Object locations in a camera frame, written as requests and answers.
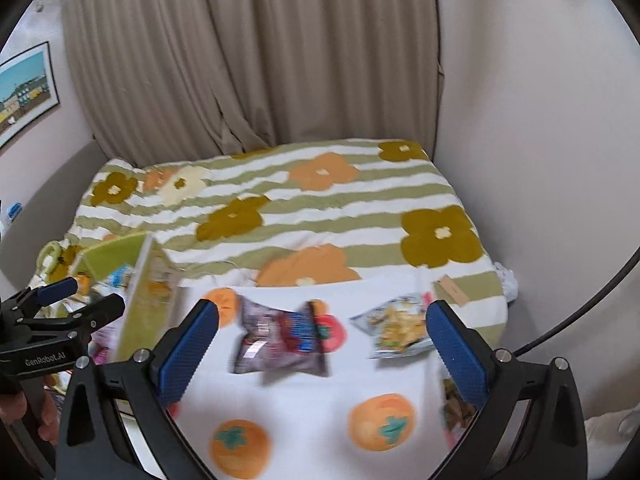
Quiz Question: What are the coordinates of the white round tray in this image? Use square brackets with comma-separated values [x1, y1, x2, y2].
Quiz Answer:
[165, 267, 511, 480]

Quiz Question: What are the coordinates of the white crumpled plastic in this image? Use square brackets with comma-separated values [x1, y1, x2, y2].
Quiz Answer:
[492, 260, 521, 303]

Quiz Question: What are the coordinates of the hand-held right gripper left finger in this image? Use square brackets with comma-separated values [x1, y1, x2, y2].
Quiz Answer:
[55, 299, 221, 480]

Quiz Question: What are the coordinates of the brown patterned snack packet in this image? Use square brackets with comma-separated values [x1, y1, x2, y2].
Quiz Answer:
[440, 377, 481, 448]

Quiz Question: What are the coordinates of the green striped floral blanket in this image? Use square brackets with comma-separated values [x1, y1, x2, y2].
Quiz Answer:
[30, 137, 511, 351]

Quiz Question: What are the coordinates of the person's left hand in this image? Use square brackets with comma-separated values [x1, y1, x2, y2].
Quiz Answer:
[0, 389, 62, 445]

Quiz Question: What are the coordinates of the wall poster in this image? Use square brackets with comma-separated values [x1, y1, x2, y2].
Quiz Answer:
[0, 41, 62, 150]

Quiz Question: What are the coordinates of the yellow-green cardboard box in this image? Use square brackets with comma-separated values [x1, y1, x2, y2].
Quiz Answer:
[70, 232, 181, 363]

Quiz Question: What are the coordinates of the brown paper card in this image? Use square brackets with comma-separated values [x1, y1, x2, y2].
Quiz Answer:
[432, 275, 472, 307]

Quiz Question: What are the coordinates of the white cloth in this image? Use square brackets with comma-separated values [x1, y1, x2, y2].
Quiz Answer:
[584, 402, 640, 461]

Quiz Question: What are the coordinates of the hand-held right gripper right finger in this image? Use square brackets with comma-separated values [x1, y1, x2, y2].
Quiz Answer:
[425, 299, 588, 480]

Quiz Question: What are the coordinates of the pale chips packet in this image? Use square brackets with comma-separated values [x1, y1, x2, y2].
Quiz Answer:
[348, 294, 435, 360]

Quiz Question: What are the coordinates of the pink snack packet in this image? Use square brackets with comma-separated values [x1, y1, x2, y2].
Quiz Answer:
[90, 332, 121, 365]

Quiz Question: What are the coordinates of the purple snack packet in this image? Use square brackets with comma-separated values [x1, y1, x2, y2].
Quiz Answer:
[231, 296, 332, 377]

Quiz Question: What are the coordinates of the black cable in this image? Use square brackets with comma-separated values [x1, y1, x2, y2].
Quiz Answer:
[510, 247, 640, 358]

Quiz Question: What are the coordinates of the beige curtain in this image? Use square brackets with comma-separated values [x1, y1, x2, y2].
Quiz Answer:
[60, 0, 446, 168]

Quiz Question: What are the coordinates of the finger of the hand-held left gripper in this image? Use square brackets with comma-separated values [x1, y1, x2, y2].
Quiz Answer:
[30, 293, 126, 348]
[0, 275, 81, 328]

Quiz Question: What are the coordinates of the blue and white snack bag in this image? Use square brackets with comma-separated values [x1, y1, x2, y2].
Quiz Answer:
[102, 265, 136, 291]

